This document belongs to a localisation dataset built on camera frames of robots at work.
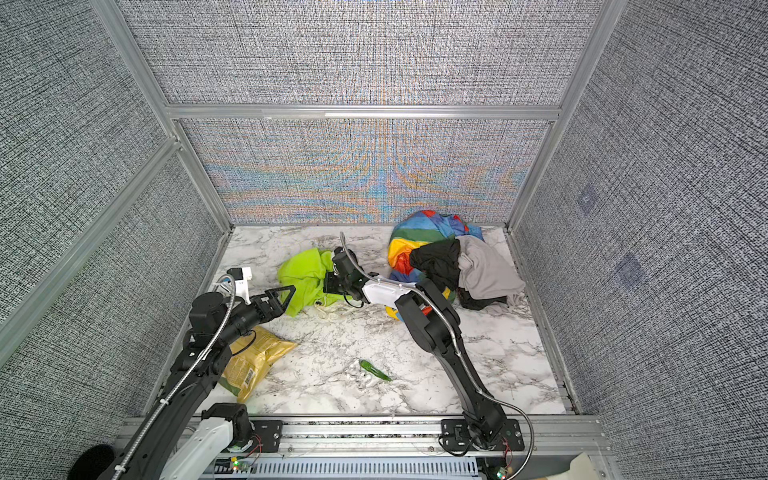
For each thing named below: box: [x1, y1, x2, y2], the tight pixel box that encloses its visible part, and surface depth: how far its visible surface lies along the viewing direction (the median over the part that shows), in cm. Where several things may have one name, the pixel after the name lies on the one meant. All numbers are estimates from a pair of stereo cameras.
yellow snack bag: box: [219, 327, 297, 403], surface depth 80 cm
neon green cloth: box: [278, 247, 352, 317], surface depth 97 cm
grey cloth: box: [456, 235, 525, 300], surface depth 95 cm
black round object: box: [67, 444, 116, 480], surface depth 65 cm
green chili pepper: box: [359, 359, 392, 381], surface depth 85 cm
